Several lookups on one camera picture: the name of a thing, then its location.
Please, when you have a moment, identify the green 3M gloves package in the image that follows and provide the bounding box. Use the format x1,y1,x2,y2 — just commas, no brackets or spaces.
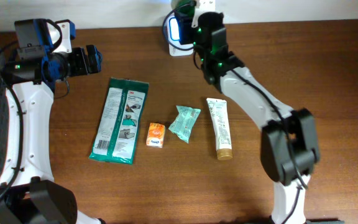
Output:
89,78,149,165

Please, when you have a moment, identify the white tube gold cap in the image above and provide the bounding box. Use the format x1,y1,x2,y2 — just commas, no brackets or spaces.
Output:
206,98,233,161

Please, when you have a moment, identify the teal snack packet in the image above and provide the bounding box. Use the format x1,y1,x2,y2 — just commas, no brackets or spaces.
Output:
168,105,201,144

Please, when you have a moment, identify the small orange carton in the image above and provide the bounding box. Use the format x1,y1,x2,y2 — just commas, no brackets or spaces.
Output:
146,123,166,148

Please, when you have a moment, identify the green lid jar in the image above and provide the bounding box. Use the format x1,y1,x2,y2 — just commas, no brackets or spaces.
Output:
171,0,197,16

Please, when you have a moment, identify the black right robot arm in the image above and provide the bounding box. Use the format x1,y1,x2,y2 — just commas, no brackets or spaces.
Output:
173,1,320,223

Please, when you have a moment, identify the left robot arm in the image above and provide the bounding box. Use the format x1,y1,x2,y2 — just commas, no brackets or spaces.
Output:
0,45,103,223

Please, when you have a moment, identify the white barcode scanner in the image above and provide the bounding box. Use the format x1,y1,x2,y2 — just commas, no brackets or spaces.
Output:
165,15,193,57

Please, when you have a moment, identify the black camera cable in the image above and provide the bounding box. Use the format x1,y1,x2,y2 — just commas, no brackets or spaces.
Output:
162,1,198,52

